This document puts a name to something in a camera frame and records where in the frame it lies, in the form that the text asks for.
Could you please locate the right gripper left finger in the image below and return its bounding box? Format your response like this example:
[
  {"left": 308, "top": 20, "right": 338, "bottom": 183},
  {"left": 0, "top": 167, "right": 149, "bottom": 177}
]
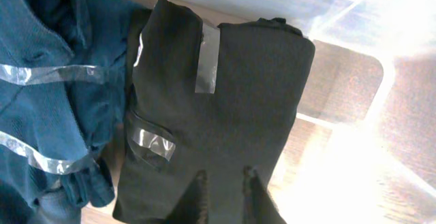
[{"left": 163, "top": 170, "right": 208, "bottom": 224}]

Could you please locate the clear plastic storage container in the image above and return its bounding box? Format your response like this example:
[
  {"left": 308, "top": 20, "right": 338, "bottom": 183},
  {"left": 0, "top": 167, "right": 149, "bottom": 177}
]
[{"left": 135, "top": 0, "right": 435, "bottom": 223}]

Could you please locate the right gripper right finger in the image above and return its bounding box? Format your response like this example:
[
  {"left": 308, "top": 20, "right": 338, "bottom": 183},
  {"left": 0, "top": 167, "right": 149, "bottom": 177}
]
[{"left": 243, "top": 166, "right": 286, "bottom": 224}]

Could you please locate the large black garment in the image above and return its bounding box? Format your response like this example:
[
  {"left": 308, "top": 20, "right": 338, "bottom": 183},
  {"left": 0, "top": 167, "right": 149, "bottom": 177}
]
[{"left": 113, "top": 0, "right": 315, "bottom": 223}]

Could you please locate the teal garment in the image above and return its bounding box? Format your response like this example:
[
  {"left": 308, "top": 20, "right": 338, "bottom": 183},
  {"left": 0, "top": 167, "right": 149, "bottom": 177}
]
[{"left": 1, "top": 0, "right": 141, "bottom": 223}]

